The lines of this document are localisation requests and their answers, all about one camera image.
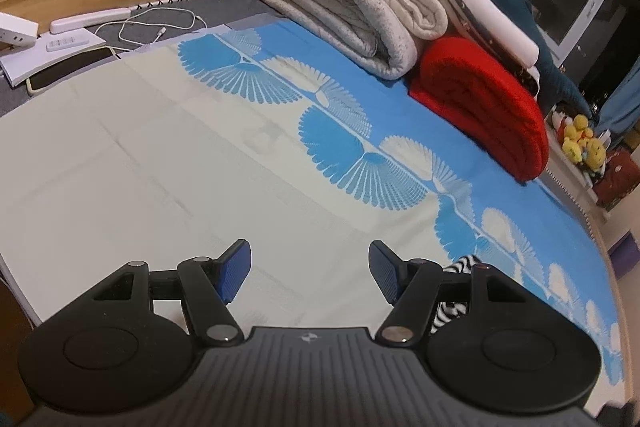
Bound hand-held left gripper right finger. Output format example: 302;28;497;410
368;239;531;347

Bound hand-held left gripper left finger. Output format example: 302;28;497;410
90;238;252;347

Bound black white striped hoodie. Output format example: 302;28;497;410
431;254;485;337

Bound blue cream fan-print bed sheet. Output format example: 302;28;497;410
0;26;628;410

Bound red folded blanket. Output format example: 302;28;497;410
409;36;551;184

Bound pile of yellow plush toys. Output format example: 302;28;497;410
552;112;612;172

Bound purple box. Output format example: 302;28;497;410
609;234;640;280

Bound dark red cushion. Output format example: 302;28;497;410
592;149;636;212

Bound black phone in beige case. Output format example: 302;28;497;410
26;46;121;96

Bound dark teal shark plush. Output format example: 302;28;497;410
457;0;601;128

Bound white remote control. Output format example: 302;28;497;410
46;36;88;54

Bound white power strip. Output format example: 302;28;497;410
50;7;132;35

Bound white charger block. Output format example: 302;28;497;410
0;12;40;48

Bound white charging cable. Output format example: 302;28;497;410
92;0;198;44

